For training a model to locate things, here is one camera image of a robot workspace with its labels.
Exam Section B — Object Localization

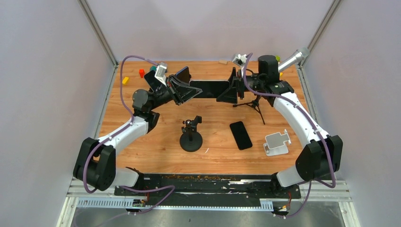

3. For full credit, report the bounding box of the black phone silver frame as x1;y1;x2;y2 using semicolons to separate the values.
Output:
189;80;230;99

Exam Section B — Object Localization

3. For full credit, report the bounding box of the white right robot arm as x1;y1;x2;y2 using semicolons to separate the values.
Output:
232;53;336;198

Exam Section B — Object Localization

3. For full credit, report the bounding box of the silver aluminium phone stand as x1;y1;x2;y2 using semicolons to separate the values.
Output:
263;129;291;157

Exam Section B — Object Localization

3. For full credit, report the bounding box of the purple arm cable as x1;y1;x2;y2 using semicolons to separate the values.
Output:
243;52;337;219
82;55;175;217

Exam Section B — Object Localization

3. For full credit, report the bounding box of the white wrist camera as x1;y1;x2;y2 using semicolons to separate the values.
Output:
155;62;167;87
232;53;247;67

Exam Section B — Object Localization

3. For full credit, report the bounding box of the beige wooden block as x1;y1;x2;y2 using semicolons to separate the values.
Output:
218;60;228;65

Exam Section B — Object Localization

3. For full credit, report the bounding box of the black phone dark frame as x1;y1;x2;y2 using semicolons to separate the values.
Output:
229;121;253;150

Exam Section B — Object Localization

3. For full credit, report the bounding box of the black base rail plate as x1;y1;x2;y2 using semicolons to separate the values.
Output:
135;174;301;199

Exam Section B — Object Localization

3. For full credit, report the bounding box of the black mini tripod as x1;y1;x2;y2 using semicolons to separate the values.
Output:
232;95;266;125

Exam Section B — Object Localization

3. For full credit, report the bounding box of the black round-base clamp stand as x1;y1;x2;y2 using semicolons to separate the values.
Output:
179;115;203;152

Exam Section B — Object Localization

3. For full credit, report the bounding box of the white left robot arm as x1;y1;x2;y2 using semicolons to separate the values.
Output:
73;75;202;195

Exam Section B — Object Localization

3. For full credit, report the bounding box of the yellow block left side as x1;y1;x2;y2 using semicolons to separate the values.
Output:
122;77;130;85

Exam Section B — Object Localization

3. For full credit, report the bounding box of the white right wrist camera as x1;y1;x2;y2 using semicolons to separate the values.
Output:
232;53;247;67

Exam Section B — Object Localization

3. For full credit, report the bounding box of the red block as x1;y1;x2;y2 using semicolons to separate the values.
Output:
139;69;146;78

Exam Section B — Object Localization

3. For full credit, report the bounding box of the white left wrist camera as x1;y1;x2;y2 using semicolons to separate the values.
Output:
155;62;167;87

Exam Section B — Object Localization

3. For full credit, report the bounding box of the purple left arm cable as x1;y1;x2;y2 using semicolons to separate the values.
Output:
82;55;175;217

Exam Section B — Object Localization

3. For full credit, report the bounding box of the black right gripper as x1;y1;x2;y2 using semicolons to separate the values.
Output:
216;67;265;103

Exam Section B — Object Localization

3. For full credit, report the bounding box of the white slotted cable duct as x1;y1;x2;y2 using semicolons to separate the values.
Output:
77;198;274;211

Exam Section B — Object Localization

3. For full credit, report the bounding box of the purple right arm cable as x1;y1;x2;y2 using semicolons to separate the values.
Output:
243;52;337;219

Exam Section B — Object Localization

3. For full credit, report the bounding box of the teal phone black screen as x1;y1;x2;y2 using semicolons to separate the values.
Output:
144;70;162;92

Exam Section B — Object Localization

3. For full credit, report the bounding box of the blue phone black screen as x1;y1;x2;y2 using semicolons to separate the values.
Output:
175;66;192;84

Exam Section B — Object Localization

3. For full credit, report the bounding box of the silver microphone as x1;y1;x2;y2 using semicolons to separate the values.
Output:
278;47;310;73

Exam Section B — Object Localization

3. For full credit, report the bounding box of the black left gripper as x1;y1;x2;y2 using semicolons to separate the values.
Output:
149;75;203;112

